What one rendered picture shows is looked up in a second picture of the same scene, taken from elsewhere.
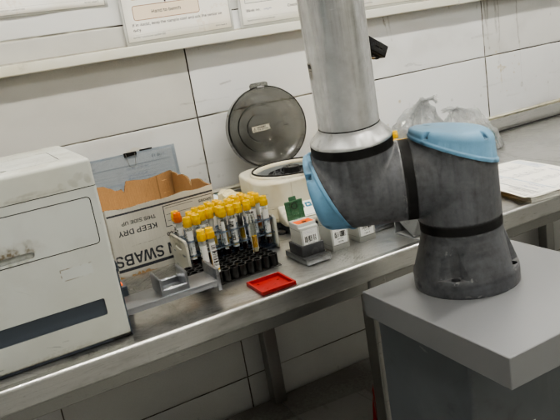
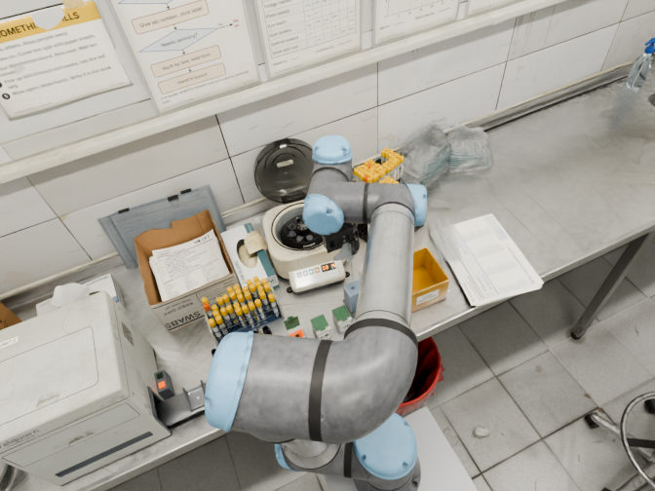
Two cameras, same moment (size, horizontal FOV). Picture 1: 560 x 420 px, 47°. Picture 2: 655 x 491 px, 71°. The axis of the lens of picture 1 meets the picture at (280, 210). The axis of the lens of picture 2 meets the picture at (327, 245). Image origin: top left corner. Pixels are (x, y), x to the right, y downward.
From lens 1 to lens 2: 0.98 m
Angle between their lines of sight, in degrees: 36
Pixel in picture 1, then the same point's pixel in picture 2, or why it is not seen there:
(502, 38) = (529, 42)
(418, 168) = (354, 471)
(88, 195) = (125, 402)
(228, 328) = not seen: hidden behind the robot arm
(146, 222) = (183, 304)
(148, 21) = (176, 92)
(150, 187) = (192, 222)
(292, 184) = (299, 260)
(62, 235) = (111, 421)
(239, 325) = not seen: hidden behind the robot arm
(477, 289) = not seen: outside the picture
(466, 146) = (388, 475)
